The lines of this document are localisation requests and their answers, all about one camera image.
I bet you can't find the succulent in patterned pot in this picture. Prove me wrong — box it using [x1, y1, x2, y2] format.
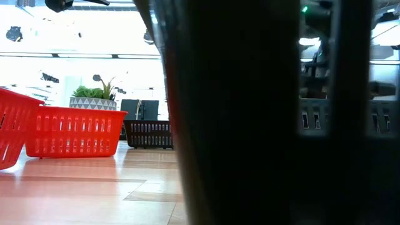
[69, 77, 118, 112]

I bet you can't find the black rectangular panel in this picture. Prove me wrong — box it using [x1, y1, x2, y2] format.
[120, 99, 160, 122]

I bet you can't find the black plastic slotted basket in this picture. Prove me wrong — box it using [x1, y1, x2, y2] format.
[123, 119, 173, 150]
[299, 97, 400, 139]
[133, 0, 400, 225]

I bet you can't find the red plastic slotted basket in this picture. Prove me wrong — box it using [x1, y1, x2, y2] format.
[0, 87, 45, 171]
[24, 105, 128, 159]

